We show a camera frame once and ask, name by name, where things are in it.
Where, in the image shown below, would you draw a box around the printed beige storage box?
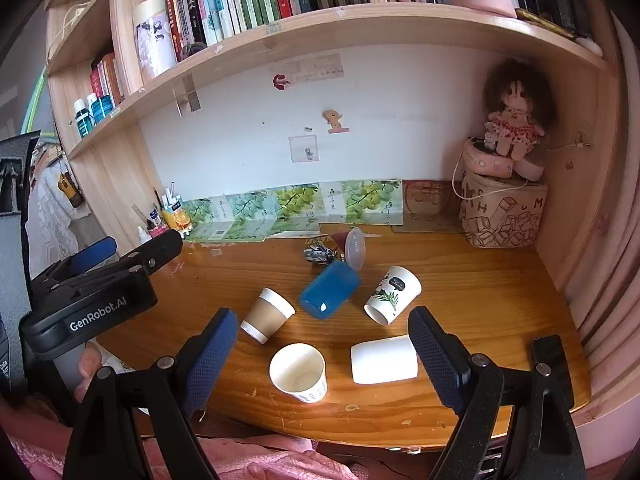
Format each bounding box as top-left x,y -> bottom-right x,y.
458,169 -> 549,249

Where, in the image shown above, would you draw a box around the green hoop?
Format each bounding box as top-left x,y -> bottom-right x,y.
21,69 -> 57,138

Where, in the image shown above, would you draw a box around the brown cardboard sheet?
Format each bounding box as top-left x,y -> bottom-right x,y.
391,180 -> 463,234

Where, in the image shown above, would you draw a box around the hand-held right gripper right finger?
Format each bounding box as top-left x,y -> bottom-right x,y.
407,305 -> 588,480

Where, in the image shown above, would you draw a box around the teal bottle with white cap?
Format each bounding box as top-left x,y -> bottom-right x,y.
73,99 -> 94,139
87,92 -> 114,122

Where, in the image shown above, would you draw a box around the taped paper strip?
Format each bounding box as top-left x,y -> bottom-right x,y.
270,54 -> 346,81

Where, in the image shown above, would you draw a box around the white lace cloth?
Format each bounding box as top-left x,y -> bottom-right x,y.
24,157 -> 103,281

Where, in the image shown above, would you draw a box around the crumpled foil wrapper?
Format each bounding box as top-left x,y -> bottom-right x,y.
303,235 -> 339,266

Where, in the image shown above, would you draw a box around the brown-haired rag doll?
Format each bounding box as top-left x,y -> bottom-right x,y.
481,57 -> 559,162

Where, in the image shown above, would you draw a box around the clear plastic cup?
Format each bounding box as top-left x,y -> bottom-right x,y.
344,227 -> 369,274

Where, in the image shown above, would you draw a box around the short row of red books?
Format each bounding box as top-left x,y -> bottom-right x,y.
90,52 -> 126,111

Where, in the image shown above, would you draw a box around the blue plastic cup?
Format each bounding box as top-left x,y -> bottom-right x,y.
298,261 -> 361,321

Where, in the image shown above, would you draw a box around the wooden bookshelf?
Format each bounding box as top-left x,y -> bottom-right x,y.
44,0 -> 621,281

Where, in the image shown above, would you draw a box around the orange pen holder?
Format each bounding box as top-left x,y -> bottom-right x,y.
160,181 -> 195,239

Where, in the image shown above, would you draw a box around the orange cartoon wall hook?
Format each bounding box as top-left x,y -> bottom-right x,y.
322,108 -> 351,135

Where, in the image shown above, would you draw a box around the white cable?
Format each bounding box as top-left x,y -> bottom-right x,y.
451,144 -> 592,207

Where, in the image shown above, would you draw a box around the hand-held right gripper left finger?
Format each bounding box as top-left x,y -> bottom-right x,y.
62,308 -> 240,480

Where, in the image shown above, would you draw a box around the pink round box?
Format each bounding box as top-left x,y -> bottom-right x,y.
462,136 -> 546,182

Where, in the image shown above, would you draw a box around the yellow hanging toy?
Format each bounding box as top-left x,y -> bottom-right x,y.
57,171 -> 85,209

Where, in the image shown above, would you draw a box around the white cup with dotted print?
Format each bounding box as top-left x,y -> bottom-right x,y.
269,343 -> 327,404

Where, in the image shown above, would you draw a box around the printed cylinder container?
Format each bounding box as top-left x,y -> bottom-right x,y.
132,0 -> 179,79

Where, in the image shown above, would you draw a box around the grape print paper sheets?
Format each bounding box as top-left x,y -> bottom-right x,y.
184,179 -> 405,243

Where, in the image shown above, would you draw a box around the plain white paper cup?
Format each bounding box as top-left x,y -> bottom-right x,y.
350,335 -> 419,386

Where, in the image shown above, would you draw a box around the white cup with plant print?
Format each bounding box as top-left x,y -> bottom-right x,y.
363,265 -> 423,326

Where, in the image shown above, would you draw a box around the pink curtain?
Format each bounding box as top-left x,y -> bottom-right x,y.
560,10 -> 640,466

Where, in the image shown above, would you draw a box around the metal shelf bracket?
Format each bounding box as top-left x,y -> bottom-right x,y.
172,74 -> 202,117

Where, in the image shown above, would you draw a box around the dark grey metal stand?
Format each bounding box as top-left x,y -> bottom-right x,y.
0,130 -> 42,396

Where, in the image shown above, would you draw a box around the person's left hand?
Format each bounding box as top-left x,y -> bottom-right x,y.
74,340 -> 105,404

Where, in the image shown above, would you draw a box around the pink square wall sticker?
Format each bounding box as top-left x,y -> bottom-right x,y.
288,134 -> 320,163

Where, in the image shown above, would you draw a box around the pink fuzzy clothing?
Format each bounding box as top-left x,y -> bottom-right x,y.
0,395 -> 366,480

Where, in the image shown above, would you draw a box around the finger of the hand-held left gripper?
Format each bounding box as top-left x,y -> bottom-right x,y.
69,236 -> 119,273
119,229 -> 184,277

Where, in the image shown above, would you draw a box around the brown paper cup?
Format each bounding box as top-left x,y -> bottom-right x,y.
240,287 -> 297,345

